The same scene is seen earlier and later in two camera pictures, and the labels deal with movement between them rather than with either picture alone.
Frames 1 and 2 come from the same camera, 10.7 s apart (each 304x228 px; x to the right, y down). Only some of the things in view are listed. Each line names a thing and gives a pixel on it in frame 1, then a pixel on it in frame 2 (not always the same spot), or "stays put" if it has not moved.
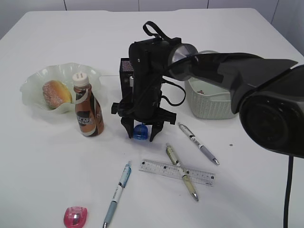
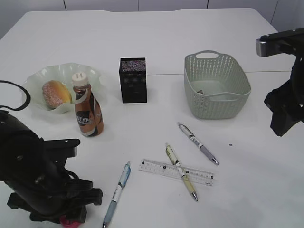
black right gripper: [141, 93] → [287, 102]
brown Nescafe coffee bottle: [89, 114] stays put
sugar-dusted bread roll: [56, 93] stays put
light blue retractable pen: [124, 177] stays put
